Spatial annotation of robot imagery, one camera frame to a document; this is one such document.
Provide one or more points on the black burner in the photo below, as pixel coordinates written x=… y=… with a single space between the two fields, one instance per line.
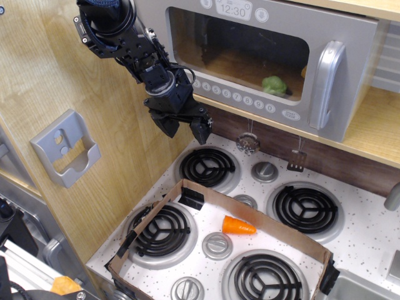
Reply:
x=308 y=208
x=263 y=274
x=211 y=167
x=167 y=240

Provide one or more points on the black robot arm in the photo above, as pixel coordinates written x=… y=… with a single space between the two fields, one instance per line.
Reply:
x=112 y=29

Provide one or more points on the front right black burner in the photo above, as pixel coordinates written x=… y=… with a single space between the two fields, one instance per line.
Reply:
x=263 y=274

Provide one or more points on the centre grey stove knob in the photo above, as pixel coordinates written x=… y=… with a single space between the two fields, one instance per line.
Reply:
x=217 y=246

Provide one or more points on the green toy broccoli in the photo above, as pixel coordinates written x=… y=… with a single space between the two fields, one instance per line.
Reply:
x=274 y=85

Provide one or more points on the grey toy microwave door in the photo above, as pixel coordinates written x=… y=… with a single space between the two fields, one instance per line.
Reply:
x=233 y=45

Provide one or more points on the front grey stove knob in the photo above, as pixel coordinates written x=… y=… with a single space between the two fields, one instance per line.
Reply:
x=187 y=288

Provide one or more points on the hanging toy spatula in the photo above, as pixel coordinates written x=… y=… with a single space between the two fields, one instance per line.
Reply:
x=297 y=158

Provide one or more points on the hanging silver toy strainer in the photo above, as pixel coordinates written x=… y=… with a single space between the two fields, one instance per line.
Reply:
x=247 y=142

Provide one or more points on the grey stove knob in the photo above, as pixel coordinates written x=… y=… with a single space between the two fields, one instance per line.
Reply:
x=187 y=288
x=264 y=172
x=217 y=246

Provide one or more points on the grey oven door handle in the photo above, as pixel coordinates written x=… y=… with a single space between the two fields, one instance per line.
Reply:
x=54 y=256

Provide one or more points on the brown cardboard frame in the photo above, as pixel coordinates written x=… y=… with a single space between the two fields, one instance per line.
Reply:
x=279 y=231

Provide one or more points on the grey toy faucet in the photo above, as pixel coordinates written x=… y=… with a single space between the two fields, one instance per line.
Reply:
x=392 y=201

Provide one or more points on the back left black burner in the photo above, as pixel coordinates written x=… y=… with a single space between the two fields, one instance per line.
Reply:
x=211 y=167

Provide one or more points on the silver microwave door handle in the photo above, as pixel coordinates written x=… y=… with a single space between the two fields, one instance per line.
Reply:
x=326 y=69

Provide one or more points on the orange object bottom left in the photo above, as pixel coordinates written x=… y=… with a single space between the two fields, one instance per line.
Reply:
x=64 y=285

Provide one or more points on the grey wall holder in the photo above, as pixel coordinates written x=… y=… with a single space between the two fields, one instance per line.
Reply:
x=61 y=137

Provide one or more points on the back right black burner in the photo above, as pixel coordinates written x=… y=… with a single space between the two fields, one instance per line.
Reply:
x=308 y=208

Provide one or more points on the steel toy sink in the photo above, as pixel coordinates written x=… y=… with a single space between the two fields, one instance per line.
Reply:
x=352 y=287

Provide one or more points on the back grey stove knob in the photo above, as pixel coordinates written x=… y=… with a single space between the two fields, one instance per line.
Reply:
x=264 y=172

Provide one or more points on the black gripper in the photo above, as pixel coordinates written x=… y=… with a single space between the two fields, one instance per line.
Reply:
x=171 y=101

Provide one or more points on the front left black burner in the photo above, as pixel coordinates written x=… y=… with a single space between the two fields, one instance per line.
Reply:
x=167 y=240

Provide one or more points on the orange toy carrot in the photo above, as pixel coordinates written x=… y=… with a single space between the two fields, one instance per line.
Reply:
x=231 y=225

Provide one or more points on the small middle grey knob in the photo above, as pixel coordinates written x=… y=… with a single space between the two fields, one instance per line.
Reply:
x=247 y=200

